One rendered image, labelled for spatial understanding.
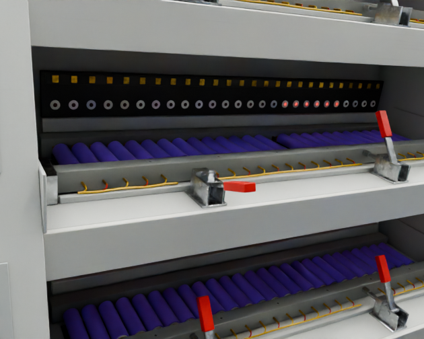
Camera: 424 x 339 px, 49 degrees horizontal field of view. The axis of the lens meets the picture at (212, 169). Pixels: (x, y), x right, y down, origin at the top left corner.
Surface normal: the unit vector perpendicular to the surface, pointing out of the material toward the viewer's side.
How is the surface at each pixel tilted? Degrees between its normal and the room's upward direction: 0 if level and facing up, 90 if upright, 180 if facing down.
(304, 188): 17
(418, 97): 90
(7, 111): 90
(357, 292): 107
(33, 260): 90
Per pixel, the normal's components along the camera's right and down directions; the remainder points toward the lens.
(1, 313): 0.48, 0.07
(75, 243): 0.47, 0.36
